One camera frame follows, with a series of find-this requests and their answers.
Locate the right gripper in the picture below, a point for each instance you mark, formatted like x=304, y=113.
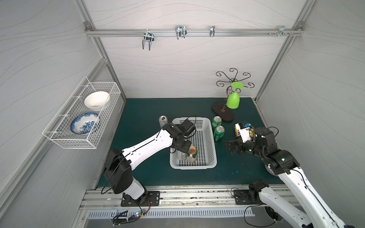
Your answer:
x=240, y=146

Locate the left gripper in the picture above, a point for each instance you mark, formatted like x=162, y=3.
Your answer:
x=183, y=145

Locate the gold top green can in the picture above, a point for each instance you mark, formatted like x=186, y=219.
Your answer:
x=192, y=154

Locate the green can front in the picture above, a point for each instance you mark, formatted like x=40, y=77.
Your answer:
x=219, y=132

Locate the silver can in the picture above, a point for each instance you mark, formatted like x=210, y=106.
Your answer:
x=181, y=156
x=163, y=120

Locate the silver can front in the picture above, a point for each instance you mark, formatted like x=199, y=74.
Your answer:
x=181, y=156

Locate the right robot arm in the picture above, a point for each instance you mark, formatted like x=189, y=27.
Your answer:
x=261, y=142

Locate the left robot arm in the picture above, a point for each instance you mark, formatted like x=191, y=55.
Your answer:
x=120, y=164

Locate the white perforated plastic basket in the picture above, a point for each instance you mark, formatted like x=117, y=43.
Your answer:
x=202, y=138

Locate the black metal cup stand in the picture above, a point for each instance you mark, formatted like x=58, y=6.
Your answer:
x=220, y=108

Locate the green plastic goblet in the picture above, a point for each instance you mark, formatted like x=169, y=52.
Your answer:
x=233, y=100

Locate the white bowl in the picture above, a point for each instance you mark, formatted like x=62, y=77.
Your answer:
x=97, y=100

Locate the blue patterned plate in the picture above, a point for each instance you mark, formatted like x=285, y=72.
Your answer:
x=85, y=123

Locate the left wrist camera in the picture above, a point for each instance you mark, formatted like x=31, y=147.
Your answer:
x=187, y=127

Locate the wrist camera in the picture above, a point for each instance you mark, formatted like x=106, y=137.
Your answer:
x=187, y=127
x=244, y=131

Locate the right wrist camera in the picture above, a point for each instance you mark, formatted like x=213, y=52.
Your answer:
x=244, y=131

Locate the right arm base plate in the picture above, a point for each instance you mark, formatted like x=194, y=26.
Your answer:
x=244, y=197

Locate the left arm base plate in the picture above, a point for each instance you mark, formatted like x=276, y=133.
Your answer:
x=149, y=198

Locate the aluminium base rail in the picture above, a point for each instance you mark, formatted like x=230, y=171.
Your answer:
x=174, y=196

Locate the white wire wall basket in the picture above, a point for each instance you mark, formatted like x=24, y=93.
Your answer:
x=58, y=130

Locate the white slotted cable duct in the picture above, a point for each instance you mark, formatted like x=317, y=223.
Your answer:
x=230, y=212

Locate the aluminium top rail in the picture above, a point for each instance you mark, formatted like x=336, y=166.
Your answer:
x=165, y=33

